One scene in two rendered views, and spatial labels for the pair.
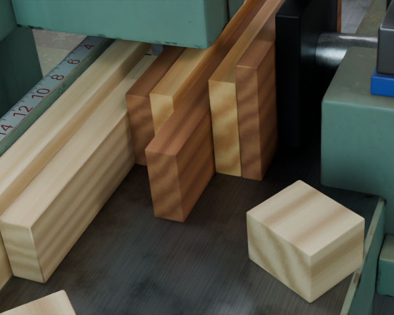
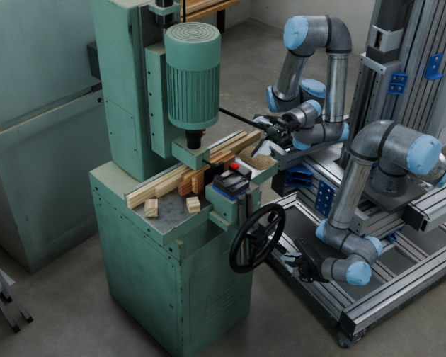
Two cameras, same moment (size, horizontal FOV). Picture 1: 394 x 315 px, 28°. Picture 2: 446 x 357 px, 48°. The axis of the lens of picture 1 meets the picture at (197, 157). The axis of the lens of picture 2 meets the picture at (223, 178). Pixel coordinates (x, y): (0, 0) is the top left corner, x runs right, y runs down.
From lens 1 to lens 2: 1.40 m
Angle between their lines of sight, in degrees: 15
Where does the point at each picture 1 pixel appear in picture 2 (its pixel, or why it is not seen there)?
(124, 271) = (169, 200)
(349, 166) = (208, 197)
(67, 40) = (241, 112)
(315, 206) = (195, 200)
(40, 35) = (231, 107)
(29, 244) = (157, 192)
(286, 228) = (189, 202)
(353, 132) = (208, 192)
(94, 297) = (163, 202)
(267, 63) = (200, 177)
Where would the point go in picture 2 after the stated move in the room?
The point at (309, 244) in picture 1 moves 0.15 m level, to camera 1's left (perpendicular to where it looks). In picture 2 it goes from (190, 205) to (151, 194)
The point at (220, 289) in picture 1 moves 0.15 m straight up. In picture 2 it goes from (180, 207) to (178, 173)
